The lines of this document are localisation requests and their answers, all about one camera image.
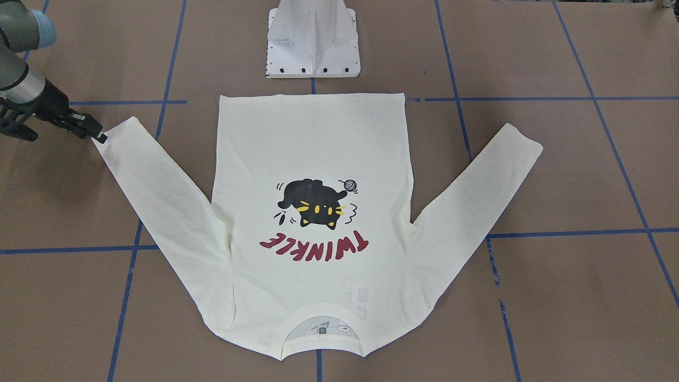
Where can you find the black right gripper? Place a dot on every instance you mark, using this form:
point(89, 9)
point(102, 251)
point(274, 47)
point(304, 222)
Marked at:
point(52, 102)

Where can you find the cream long-sleeve cat shirt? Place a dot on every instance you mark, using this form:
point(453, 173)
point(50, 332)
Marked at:
point(307, 241)

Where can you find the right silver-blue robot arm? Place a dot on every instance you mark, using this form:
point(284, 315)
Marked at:
point(27, 93)

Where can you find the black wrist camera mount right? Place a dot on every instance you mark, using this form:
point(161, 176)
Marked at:
point(13, 122)

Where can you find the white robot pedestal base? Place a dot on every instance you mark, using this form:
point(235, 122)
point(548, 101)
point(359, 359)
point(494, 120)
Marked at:
point(308, 39)

